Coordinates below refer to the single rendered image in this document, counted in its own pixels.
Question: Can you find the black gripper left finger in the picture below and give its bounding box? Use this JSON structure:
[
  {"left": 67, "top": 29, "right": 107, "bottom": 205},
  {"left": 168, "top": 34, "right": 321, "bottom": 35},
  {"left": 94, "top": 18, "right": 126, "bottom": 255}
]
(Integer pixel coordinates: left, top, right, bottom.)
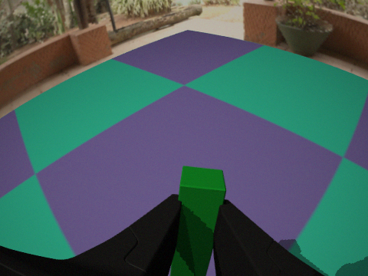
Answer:
[{"left": 0, "top": 193, "right": 181, "bottom": 276}]

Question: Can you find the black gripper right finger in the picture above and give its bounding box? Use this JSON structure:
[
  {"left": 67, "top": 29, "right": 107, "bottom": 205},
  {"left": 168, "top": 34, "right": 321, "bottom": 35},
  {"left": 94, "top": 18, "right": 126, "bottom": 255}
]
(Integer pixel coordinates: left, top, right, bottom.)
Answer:
[{"left": 212, "top": 199, "right": 324, "bottom": 276}]

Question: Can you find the dark green rectangular post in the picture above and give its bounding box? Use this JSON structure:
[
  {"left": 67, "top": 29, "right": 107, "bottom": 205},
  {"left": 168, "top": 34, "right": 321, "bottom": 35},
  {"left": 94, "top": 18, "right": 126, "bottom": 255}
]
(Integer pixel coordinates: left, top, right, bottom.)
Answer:
[{"left": 169, "top": 166, "right": 227, "bottom": 276}]

